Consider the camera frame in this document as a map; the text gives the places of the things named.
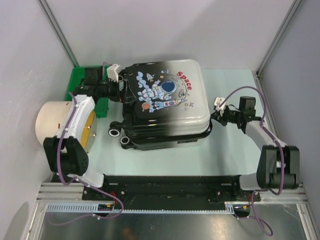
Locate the aluminium frame post left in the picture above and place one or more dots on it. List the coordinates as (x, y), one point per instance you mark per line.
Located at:
(46, 9)

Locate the beige cylindrical drum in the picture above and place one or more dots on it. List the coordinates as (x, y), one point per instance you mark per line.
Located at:
(51, 117)

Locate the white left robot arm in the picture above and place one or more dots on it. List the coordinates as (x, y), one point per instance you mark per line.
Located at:
(65, 154)

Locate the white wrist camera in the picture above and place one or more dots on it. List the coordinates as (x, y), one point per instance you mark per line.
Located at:
(113, 72)
(219, 105)

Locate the aluminium frame post right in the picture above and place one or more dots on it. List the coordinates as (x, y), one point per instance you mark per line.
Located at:
(284, 27)

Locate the space astronaut print suitcase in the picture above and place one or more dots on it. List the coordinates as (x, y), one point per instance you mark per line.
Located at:
(164, 105)

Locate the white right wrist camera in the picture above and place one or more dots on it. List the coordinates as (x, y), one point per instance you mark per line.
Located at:
(219, 105)

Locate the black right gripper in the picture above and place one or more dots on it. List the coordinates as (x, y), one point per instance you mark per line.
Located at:
(216, 116)

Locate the green plastic bin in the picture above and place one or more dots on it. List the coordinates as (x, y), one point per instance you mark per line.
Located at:
(77, 74)

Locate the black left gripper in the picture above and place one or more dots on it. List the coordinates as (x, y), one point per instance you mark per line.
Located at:
(116, 98)

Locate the aluminium frame post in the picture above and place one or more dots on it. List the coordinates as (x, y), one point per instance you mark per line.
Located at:
(284, 27)
(46, 9)

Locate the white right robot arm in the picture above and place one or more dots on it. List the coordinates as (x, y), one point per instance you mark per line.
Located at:
(278, 167)

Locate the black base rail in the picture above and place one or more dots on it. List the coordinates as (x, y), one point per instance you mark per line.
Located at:
(171, 193)

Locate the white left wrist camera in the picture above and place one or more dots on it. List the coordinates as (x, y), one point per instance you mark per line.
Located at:
(113, 72)

